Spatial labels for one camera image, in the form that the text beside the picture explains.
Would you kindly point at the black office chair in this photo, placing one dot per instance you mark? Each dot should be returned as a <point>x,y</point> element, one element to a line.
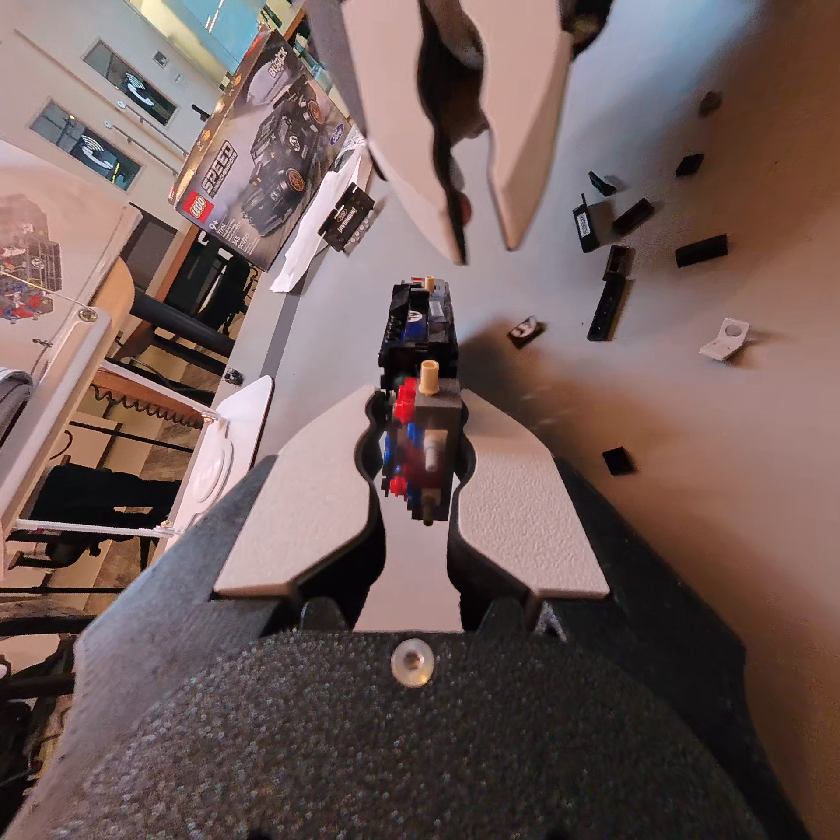
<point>216,289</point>

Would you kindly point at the person's right hand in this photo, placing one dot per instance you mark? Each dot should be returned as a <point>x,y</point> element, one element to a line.
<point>459,111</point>

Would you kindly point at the white numbered paper bag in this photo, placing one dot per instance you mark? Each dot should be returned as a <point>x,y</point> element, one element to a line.
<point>302,256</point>

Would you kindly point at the small black square lego piece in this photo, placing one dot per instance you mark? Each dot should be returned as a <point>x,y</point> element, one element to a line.
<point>618,460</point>

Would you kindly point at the black logo printed lego tile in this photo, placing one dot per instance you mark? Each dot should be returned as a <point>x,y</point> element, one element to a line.
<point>525,331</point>

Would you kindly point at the lego car model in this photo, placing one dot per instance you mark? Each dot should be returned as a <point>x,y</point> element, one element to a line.
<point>420,328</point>

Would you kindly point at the narrow black stickered tile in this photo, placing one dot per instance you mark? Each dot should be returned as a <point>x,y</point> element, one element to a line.
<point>584,223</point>

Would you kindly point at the black lego slope piece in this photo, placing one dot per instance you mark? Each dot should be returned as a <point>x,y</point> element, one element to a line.
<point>632,216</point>
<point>618,262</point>
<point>701,250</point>

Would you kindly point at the white book stand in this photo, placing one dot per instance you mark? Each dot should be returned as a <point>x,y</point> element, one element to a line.
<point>243,420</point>

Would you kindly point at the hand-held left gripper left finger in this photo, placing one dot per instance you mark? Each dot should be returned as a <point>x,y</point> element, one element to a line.
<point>302,518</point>

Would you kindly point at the black stickered lego panel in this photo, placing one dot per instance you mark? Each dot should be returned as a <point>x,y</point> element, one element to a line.
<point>344,220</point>

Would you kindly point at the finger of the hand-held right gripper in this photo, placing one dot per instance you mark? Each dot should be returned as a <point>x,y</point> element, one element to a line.
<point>525,98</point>
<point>394,98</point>

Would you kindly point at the small black lego brick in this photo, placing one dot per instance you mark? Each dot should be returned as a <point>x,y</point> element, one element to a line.
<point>600,184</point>
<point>709,102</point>
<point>689,164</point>

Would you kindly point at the small grey lego tile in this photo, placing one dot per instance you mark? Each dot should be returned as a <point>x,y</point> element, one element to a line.
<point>725,340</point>

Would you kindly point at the black metal stand pole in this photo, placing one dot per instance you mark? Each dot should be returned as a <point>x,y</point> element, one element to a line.
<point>177,321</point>

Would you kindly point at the long black lego plate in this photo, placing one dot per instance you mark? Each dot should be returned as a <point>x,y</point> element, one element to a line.
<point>607,308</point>

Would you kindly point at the lego set box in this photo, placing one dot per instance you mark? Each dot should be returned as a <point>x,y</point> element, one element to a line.
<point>262,151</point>

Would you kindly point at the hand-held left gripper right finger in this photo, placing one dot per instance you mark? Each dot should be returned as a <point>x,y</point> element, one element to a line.
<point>525,518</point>

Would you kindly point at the lego instruction booklet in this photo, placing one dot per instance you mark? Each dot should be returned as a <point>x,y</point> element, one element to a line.
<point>65,229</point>

